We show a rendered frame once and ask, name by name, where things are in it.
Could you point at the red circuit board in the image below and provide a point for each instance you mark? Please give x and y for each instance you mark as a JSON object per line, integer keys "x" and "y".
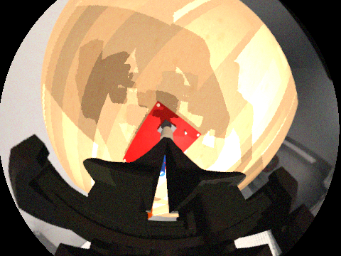
{"x": 161, "y": 122}

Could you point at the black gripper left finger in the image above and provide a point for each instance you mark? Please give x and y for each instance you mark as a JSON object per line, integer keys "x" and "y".
{"x": 140, "y": 176}

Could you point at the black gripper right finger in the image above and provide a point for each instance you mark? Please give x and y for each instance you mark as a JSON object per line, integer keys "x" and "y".
{"x": 185, "y": 179}

